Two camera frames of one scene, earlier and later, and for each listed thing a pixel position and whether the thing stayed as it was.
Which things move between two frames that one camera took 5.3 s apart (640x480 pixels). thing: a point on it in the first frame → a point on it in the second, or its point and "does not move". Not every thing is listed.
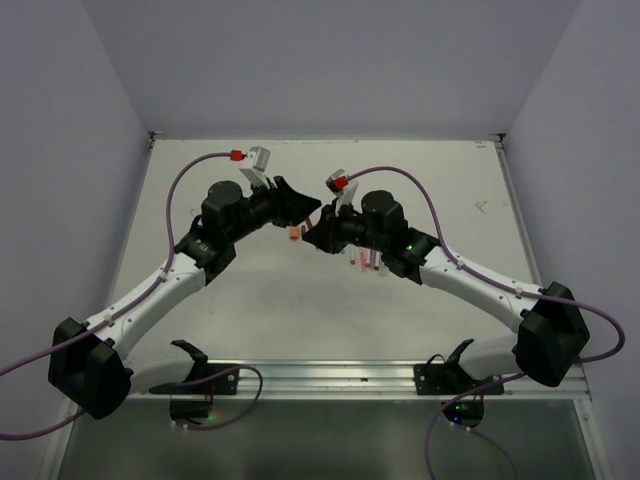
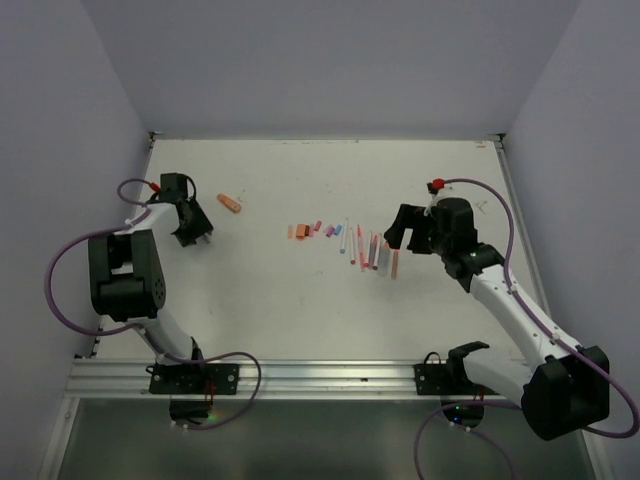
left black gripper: (288, 205) → (201, 226)
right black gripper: (325, 234) → (409, 216)
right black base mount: (446, 377) does not move
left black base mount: (226, 383) does not move
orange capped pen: (383, 269) does not move
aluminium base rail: (360, 379) does not move
